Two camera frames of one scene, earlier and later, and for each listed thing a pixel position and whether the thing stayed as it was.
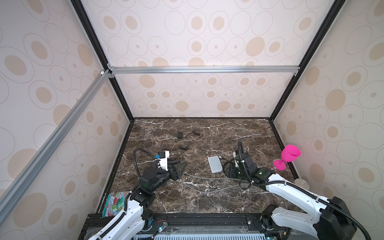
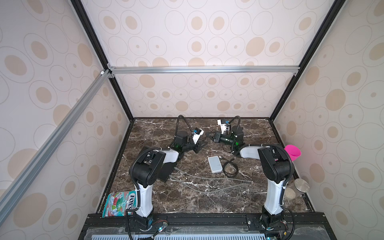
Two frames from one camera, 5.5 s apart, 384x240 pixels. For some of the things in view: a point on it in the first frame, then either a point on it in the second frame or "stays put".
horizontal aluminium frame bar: (203, 70) stays put
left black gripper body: (167, 175) → (188, 146)
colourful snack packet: (114, 203) stays put
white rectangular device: (215, 164) stays put
